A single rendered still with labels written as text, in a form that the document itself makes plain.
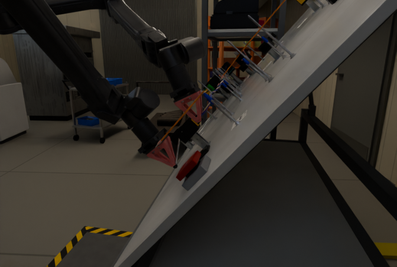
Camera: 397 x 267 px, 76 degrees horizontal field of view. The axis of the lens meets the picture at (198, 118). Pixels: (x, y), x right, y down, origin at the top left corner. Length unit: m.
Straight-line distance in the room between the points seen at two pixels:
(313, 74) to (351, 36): 0.06
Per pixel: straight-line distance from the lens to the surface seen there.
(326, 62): 0.39
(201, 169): 0.46
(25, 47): 6.00
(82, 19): 9.58
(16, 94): 5.04
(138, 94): 0.64
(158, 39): 0.70
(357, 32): 0.40
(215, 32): 1.66
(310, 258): 0.80
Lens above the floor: 1.31
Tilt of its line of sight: 14 degrees down
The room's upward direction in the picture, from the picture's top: straight up
